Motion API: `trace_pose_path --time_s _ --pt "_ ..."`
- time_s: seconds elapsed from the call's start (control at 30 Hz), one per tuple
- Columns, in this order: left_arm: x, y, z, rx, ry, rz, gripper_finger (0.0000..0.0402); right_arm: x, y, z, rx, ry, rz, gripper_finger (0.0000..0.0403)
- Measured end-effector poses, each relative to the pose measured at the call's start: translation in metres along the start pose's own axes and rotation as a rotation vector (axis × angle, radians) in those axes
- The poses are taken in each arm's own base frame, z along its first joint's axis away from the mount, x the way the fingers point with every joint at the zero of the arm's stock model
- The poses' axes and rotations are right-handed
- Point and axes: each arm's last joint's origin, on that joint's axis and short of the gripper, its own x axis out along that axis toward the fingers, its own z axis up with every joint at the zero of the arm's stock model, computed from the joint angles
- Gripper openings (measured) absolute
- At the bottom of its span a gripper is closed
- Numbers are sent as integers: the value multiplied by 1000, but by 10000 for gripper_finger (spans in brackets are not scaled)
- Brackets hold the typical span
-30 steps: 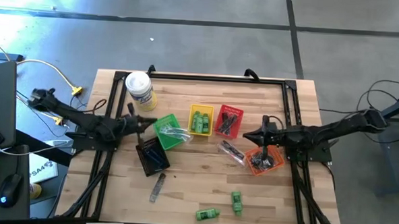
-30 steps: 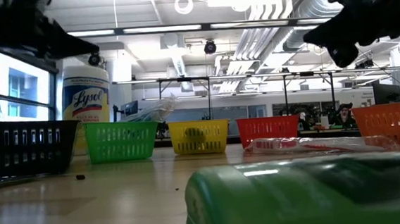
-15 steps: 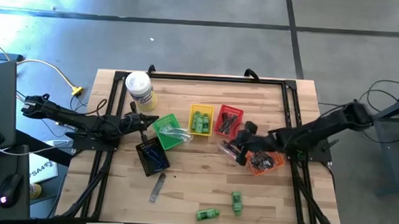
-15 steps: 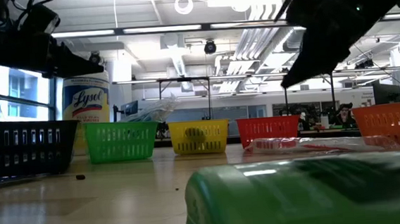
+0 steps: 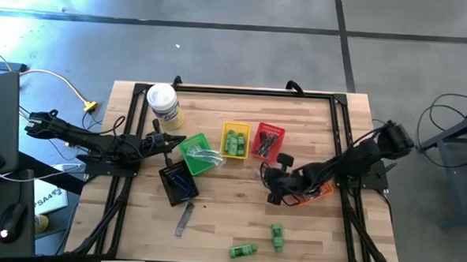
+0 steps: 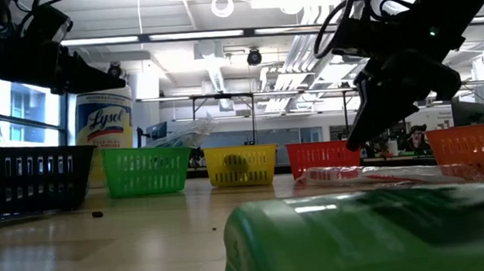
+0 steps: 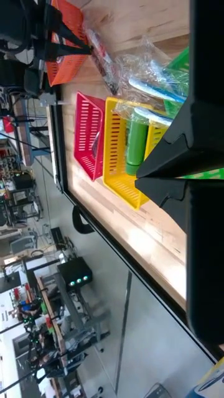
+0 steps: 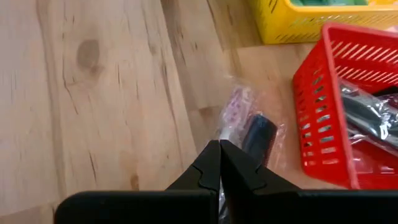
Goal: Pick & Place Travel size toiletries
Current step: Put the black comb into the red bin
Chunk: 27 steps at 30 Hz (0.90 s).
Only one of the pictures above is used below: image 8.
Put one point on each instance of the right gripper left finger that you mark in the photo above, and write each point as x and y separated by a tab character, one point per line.
205	174

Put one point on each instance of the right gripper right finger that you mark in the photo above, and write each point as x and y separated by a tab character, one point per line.
239	180

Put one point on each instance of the toothbrush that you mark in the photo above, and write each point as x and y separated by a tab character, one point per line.
237	109

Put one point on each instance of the green travel bottle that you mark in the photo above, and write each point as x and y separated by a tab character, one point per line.
326	2

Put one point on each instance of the red plastic basket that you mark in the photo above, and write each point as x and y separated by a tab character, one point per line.
314	140

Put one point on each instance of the yellow plastic basket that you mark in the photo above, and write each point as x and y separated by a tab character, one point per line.
311	25

